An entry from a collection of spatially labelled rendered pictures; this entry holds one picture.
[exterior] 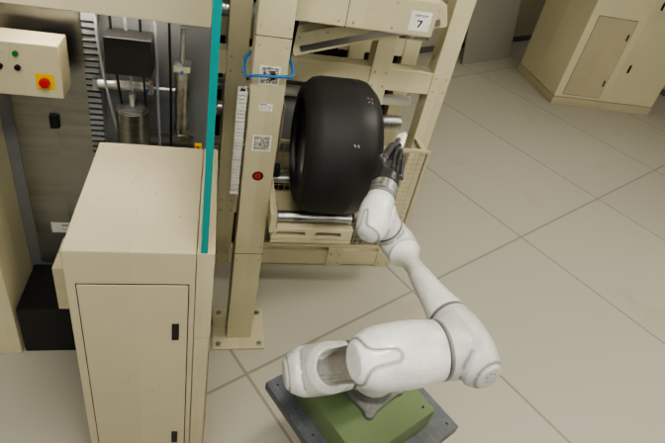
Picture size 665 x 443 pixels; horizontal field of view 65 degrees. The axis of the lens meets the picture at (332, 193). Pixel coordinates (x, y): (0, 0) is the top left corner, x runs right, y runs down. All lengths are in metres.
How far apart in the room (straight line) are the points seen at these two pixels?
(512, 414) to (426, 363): 1.99
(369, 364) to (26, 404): 1.99
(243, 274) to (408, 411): 1.06
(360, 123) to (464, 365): 1.10
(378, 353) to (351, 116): 1.12
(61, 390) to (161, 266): 1.38
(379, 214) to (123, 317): 0.82
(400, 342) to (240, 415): 1.67
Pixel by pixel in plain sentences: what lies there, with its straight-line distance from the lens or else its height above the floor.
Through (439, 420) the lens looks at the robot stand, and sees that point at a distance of 2.07.
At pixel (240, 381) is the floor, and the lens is 2.78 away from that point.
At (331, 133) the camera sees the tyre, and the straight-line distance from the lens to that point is 1.95.
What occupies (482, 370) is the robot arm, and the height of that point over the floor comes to 1.46.
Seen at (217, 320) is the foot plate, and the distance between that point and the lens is 2.98.
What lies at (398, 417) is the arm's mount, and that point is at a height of 0.75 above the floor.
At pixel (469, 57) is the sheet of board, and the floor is 0.08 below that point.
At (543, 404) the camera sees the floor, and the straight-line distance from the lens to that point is 3.21.
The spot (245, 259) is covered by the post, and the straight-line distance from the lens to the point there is 2.49.
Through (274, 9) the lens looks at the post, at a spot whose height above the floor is 1.75.
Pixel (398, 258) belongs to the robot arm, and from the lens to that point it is 1.63.
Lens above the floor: 2.30
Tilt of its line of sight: 35 degrees down
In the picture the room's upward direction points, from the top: 13 degrees clockwise
